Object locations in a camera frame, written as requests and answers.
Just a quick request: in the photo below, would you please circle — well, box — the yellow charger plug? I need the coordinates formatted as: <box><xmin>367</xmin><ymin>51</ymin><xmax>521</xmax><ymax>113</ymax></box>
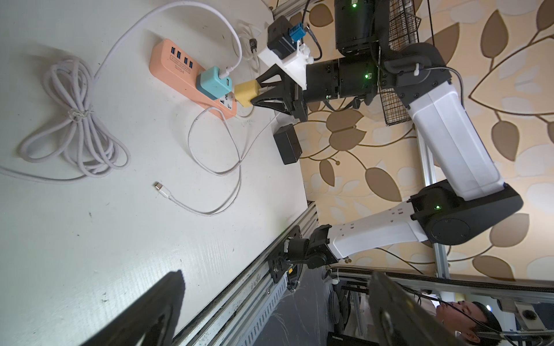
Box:
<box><xmin>234</xmin><ymin>79</ymin><xmax>261</xmax><ymax>108</ymax></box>

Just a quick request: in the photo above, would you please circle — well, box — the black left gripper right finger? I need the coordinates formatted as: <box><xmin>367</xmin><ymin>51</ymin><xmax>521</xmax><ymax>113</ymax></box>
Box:
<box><xmin>369</xmin><ymin>272</ymin><xmax>464</xmax><ymax>346</ymax></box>

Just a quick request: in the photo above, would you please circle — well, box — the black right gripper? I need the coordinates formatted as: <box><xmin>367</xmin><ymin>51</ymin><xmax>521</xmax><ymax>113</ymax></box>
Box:
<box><xmin>250</xmin><ymin>56</ymin><xmax>378</xmax><ymax>118</ymax></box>

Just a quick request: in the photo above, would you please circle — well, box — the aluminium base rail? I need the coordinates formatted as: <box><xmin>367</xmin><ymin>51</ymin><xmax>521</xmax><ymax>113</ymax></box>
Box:
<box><xmin>173</xmin><ymin>202</ymin><xmax>333</xmax><ymax>345</ymax></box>

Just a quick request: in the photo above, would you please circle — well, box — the pink power strip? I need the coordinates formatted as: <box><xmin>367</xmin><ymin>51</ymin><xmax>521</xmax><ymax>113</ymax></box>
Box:
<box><xmin>149</xmin><ymin>39</ymin><xmax>237</xmax><ymax>119</ymax></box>

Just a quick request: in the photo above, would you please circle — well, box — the black box on table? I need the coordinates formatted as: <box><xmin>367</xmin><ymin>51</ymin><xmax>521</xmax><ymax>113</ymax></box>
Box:
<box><xmin>274</xmin><ymin>124</ymin><xmax>302</xmax><ymax>165</ymax></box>

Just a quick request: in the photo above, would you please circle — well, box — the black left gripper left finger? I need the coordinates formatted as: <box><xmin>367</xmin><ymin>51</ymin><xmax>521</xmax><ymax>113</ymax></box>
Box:
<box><xmin>84</xmin><ymin>270</ymin><xmax>186</xmax><ymax>345</ymax></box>

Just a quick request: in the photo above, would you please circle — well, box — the black wire basket right wall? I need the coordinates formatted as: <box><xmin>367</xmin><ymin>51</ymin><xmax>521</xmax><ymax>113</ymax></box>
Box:
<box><xmin>375</xmin><ymin>1</ymin><xmax>421</xmax><ymax>125</ymax></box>

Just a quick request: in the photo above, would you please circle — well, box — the teal charger plug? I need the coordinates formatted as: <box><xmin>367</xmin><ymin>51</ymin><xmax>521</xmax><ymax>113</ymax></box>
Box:
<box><xmin>196</xmin><ymin>66</ymin><xmax>233</xmax><ymax>100</ymax></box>

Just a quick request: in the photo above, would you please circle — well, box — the white charging cable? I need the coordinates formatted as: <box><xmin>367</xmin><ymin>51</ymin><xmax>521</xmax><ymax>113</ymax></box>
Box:
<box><xmin>1</xmin><ymin>1</ymin><xmax>241</xmax><ymax>185</ymax></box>

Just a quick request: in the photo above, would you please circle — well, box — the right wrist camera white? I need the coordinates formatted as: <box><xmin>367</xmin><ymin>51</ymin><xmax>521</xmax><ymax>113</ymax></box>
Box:
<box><xmin>257</xmin><ymin>16</ymin><xmax>315</xmax><ymax>91</ymax></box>

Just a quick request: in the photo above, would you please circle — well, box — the person head outside cell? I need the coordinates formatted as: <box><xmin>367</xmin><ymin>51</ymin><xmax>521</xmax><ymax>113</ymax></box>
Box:
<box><xmin>435</xmin><ymin>301</ymin><xmax>501</xmax><ymax>346</ymax></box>

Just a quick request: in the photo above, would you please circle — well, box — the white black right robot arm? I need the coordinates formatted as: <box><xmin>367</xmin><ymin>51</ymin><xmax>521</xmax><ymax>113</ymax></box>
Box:
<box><xmin>245</xmin><ymin>1</ymin><xmax>523</xmax><ymax>271</ymax></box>

